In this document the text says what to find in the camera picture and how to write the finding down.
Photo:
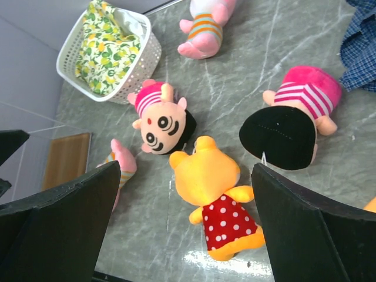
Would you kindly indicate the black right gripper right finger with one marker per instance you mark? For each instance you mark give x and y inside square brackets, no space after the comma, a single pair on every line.
[310,237]

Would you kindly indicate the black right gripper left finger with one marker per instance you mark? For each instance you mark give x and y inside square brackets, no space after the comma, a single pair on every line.
[56,235]

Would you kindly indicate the yellow bear plush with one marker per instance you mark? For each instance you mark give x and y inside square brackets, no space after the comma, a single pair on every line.
[371,206]
[208,180]

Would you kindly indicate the pink pig plush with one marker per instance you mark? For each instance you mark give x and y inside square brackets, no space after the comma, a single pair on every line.
[127,162]
[205,30]

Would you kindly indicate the black-haired doll face-down plush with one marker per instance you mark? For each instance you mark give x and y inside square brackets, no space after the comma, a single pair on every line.
[285,132]

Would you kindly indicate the black-haired doll face-up plush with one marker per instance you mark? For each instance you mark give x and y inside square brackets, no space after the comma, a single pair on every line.
[165,125]

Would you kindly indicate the lemon print cloth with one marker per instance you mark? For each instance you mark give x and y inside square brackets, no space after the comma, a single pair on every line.
[107,51]

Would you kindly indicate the blue checked shirt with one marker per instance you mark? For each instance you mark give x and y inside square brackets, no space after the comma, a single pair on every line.
[357,50]

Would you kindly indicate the white perforated plastic basket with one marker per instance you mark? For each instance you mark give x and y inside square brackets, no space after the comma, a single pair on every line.
[141,69]

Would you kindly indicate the white cloth in basket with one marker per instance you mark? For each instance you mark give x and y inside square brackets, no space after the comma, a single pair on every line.
[129,24]

